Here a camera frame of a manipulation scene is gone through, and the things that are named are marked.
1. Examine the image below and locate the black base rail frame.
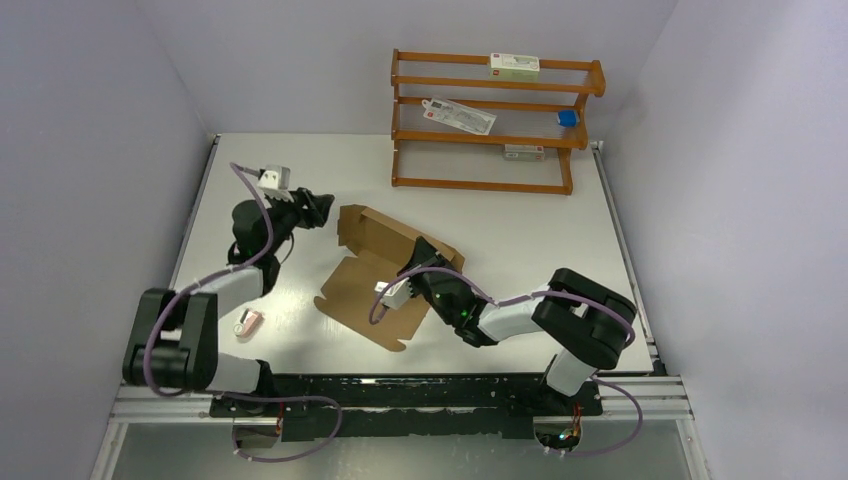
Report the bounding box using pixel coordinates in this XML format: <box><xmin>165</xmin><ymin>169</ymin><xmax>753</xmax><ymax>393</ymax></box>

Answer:
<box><xmin>109</xmin><ymin>370</ymin><xmax>694</xmax><ymax>445</ymax></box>

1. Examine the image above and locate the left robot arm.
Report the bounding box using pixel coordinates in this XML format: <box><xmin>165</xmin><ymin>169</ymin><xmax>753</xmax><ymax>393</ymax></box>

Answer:
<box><xmin>122</xmin><ymin>188</ymin><xmax>335</xmax><ymax>416</ymax></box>

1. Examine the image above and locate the pink white small object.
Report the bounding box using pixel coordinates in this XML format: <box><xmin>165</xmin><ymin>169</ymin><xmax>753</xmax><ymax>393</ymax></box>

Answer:
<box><xmin>233</xmin><ymin>308</ymin><xmax>264</xmax><ymax>339</ymax></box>

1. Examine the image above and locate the white box lower shelf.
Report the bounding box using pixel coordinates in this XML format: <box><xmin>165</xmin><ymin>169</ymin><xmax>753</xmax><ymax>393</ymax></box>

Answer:
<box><xmin>503</xmin><ymin>144</ymin><xmax>546</xmax><ymax>162</ymax></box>

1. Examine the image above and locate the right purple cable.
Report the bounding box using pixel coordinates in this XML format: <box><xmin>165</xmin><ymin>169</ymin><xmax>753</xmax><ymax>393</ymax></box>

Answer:
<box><xmin>368</xmin><ymin>266</ymin><xmax>645</xmax><ymax>460</ymax></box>

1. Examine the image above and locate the orange wooden shelf rack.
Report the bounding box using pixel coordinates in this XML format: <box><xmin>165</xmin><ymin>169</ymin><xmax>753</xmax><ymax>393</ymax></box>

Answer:
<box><xmin>390</xmin><ymin>49</ymin><xmax>607</xmax><ymax>195</ymax></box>

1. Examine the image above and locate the white flat package middle shelf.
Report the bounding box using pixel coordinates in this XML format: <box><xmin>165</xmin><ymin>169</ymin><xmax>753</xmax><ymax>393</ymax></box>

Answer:
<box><xmin>421</xmin><ymin>98</ymin><xmax>497</xmax><ymax>136</ymax></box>

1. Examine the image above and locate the blue small cube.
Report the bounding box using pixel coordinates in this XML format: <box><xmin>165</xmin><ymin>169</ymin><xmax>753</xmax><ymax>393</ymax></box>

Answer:
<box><xmin>557</xmin><ymin>109</ymin><xmax>581</xmax><ymax>128</ymax></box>

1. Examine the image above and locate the white green box top shelf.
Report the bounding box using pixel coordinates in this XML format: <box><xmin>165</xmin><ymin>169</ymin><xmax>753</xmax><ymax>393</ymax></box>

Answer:
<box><xmin>488</xmin><ymin>53</ymin><xmax>540</xmax><ymax>83</ymax></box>

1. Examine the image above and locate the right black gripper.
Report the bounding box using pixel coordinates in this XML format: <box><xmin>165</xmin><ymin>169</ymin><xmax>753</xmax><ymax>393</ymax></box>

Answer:
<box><xmin>397</xmin><ymin>236</ymin><xmax>456</xmax><ymax>325</ymax></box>

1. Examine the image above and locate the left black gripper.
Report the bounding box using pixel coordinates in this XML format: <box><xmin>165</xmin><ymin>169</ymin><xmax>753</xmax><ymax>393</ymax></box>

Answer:
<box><xmin>263</xmin><ymin>187</ymin><xmax>333</xmax><ymax>255</ymax></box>

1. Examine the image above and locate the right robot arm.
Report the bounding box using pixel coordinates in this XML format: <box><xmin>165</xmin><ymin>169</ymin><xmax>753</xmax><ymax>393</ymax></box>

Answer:
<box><xmin>369</xmin><ymin>237</ymin><xmax>637</xmax><ymax>414</ymax></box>

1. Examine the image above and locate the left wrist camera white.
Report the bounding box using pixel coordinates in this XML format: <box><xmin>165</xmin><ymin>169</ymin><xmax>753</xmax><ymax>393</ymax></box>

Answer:
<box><xmin>257</xmin><ymin>165</ymin><xmax>293</xmax><ymax>202</ymax></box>

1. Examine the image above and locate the brown cardboard box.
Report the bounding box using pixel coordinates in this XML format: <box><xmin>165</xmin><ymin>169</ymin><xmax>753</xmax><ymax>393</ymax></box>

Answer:
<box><xmin>314</xmin><ymin>204</ymin><xmax>465</xmax><ymax>352</ymax></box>

